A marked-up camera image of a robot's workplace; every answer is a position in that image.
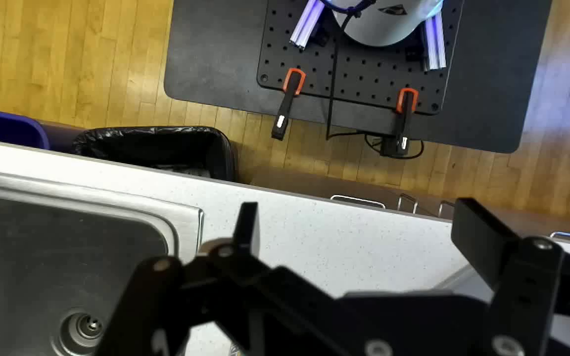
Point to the aluminium extrusion rail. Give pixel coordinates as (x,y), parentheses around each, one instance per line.
(308,23)
(436,42)

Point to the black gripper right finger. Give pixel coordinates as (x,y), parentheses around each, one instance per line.
(529,290)

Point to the trash bin with black bag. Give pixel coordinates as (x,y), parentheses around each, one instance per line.
(153,149)

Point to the stainless steel sink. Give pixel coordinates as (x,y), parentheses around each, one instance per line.
(48,250)

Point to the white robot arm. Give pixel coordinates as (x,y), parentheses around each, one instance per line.
(385,23)

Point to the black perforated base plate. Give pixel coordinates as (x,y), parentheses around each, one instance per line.
(357,72)

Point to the blue plastic bin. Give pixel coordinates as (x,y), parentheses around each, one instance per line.
(1,125)

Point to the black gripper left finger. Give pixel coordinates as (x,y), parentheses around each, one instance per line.
(147,303)

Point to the orange black bar clamp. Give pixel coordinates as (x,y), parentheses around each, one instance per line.
(405,119)
(288,100)

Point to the dark grey floor platform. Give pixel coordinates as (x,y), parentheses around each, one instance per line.
(213,52)

